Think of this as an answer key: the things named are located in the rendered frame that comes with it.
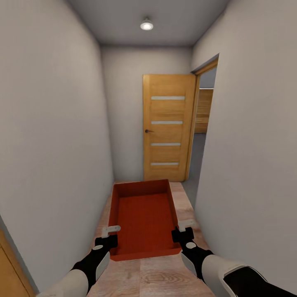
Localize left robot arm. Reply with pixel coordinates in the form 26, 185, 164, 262
35, 226, 121, 297

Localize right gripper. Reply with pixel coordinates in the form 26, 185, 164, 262
172, 227, 194, 243

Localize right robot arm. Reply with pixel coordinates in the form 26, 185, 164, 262
172, 219, 297, 297

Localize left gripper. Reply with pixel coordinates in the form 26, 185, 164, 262
95, 235, 118, 249

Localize storage box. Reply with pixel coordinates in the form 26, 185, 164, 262
108, 179, 182, 262

